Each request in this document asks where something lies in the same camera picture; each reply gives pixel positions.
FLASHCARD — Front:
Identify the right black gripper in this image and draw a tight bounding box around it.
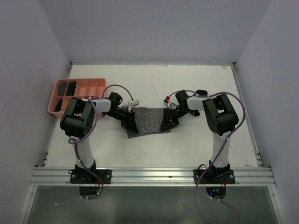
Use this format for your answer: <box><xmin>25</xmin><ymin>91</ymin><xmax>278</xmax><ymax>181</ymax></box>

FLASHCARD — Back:
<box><xmin>160</xmin><ymin>106</ymin><xmax>192</xmax><ymax>131</ymax></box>

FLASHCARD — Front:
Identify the aluminium mounting rail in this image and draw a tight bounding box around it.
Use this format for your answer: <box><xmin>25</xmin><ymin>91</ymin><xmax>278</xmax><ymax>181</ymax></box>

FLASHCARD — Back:
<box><xmin>30</xmin><ymin>167</ymin><xmax>276</xmax><ymax>187</ymax></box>

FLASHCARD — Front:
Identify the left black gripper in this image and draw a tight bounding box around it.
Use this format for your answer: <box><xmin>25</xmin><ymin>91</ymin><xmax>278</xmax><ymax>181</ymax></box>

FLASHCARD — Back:
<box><xmin>104</xmin><ymin>108</ymin><xmax>138</xmax><ymax>133</ymax></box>

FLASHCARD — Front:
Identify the grey striped rolled underwear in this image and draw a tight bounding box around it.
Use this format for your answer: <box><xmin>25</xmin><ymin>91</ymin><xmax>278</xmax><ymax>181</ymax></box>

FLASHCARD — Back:
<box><xmin>57</xmin><ymin>82</ymin><xmax>67</xmax><ymax>96</ymax></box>

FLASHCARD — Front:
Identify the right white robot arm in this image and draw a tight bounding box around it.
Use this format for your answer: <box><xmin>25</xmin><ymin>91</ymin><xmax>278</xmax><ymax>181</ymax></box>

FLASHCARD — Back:
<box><xmin>160</xmin><ymin>90</ymin><xmax>244</xmax><ymax>183</ymax></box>

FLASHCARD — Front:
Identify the grey striped underwear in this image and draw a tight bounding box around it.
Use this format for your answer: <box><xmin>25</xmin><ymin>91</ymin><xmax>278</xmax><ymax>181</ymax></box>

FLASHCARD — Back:
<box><xmin>127</xmin><ymin>107</ymin><xmax>164</xmax><ymax>139</ymax></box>
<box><xmin>57</xmin><ymin>82</ymin><xmax>67</xmax><ymax>96</ymax></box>

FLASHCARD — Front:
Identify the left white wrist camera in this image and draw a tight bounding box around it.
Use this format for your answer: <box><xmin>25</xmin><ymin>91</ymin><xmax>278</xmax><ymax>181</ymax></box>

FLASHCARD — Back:
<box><xmin>128</xmin><ymin>100</ymin><xmax>139</xmax><ymax>111</ymax></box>

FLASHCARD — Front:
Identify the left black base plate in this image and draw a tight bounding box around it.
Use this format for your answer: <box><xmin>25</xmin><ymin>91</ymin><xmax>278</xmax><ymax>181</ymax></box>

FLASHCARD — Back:
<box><xmin>68</xmin><ymin>169</ymin><xmax>112</xmax><ymax>184</ymax></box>

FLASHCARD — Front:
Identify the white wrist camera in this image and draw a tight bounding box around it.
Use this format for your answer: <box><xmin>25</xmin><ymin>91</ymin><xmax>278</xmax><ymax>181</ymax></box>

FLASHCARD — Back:
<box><xmin>164</xmin><ymin>96</ymin><xmax>170</xmax><ymax>105</ymax></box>
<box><xmin>128</xmin><ymin>100</ymin><xmax>139</xmax><ymax>111</ymax></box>

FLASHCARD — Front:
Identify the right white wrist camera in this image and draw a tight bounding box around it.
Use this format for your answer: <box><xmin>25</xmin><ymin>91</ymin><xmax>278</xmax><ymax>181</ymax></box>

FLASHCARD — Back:
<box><xmin>164</xmin><ymin>96</ymin><xmax>170</xmax><ymax>105</ymax></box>

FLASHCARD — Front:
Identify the pink divided organizer tray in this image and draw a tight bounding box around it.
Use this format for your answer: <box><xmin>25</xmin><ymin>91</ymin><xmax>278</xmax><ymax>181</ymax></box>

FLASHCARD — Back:
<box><xmin>48</xmin><ymin>78</ymin><xmax>107</xmax><ymax>118</ymax></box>

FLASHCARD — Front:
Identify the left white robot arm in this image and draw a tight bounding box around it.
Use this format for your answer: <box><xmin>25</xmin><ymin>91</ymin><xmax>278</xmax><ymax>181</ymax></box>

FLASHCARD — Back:
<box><xmin>60</xmin><ymin>92</ymin><xmax>139</xmax><ymax>183</ymax></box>

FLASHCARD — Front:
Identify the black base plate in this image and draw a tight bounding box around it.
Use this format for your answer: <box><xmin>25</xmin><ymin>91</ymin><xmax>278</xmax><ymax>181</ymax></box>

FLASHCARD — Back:
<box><xmin>199</xmin><ymin>164</ymin><xmax>236</xmax><ymax>184</ymax></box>
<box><xmin>68</xmin><ymin>169</ymin><xmax>112</xmax><ymax>184</ymax></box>

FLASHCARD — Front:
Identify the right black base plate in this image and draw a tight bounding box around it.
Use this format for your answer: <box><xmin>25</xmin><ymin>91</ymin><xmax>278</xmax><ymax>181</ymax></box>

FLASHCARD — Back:
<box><xmin>199</xmin><ymin>164</ymin><xmax>236</xmax><ymax>184</ymax></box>

